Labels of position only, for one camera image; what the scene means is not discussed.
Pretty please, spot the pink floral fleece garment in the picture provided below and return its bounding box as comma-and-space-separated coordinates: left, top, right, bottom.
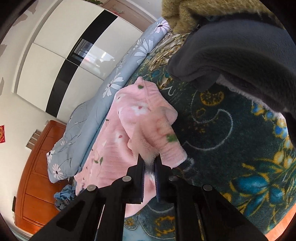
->
74, 77, 187, 217

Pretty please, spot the dark grey fleece garment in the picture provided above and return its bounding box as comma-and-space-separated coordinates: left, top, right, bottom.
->
168, 16, 295, 128

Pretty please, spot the mustard yellow fleece garment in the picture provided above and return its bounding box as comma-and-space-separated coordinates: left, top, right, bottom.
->
162, 0, 283, 34

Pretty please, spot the row of wall switches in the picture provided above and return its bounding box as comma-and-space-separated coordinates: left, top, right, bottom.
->
26, 130, 42, 150

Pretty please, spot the light blue floral duvet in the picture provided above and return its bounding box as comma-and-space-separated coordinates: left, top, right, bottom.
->
47, 17, 170, 183

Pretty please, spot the pink wooden door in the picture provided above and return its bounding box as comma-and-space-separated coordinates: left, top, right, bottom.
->
101, 0, 156, 32

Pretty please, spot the white black sliding wardrobe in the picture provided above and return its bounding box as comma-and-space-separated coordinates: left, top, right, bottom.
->
16, 1, 142, 122

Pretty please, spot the red paper wall decoration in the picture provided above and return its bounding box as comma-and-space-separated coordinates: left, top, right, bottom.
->
0, 125, 6, 143

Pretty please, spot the teal floral bed blanket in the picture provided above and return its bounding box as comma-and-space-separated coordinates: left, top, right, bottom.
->
129, 33, 295, 240

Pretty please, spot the crumpled blue cloth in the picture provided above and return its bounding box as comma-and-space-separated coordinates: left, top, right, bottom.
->
54, 184, 76, 211

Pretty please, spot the orange wooden headboard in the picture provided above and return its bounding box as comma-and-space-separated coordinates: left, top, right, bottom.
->
13, 120, 69, 235

